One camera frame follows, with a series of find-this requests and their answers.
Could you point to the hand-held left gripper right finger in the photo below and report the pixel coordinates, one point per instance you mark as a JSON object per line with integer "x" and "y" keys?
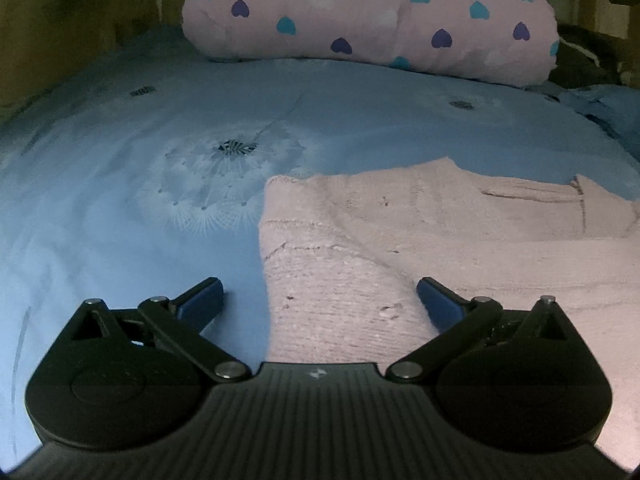
{"x": 440, "y": 305}

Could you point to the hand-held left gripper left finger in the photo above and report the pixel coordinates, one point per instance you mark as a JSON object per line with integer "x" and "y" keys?
{"x": 201, "y": 305}

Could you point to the pink knit cardigan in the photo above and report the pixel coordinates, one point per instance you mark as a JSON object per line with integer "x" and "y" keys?
{"x": 450, "y": 240}

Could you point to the blue dandelion-print bed sheet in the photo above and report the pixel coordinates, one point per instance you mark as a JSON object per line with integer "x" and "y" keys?
{"x": 125, "y": 185}

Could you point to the blue dandelion-print pillow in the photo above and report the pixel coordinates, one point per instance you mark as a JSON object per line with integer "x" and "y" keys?
{"x": 607, "y": 110}

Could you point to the dark cloth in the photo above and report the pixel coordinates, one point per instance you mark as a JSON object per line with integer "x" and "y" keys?
{"x": 580, "y": 57}

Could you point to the pink heart-pattern pillow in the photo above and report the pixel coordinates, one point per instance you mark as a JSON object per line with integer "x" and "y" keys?
{"x": 370, "y": 15}

